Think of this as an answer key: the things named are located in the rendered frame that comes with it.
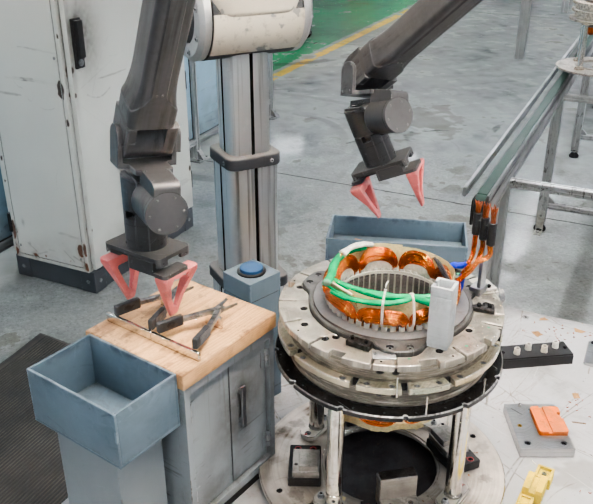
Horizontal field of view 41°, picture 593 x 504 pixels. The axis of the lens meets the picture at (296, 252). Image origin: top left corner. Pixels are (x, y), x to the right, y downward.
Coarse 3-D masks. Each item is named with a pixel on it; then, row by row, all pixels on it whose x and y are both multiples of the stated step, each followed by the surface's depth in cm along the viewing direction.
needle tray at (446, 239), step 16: (336, 224) 150; (352, 224) 149; (368, 224) 149; (384, 224) 148; (400, 224) 148; (416, 224) 147; (432, 224) 147; (448, 224) 146; (464, 224) 145; (336, 240) 140; (352, 240) 139; (368, 240) 139; (384, 240) 148; (400, 240) 148; (416, 240) 148; (432, 240) 148; (448, 240) 148; (464, 240) 141; (448, 256) 138; (464, 256) 137
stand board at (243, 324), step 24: (144, 312) 117; (192, 312) 117; (240, 312) 117; (264, 312) 117; (120, 336) 111; (168, 336) 111; (192, 336) 111; (216, 336) 111; (240, 336) 111; (168, 360) 106; (192, 360) 106; (216, 360) 108; (192, 384) 105
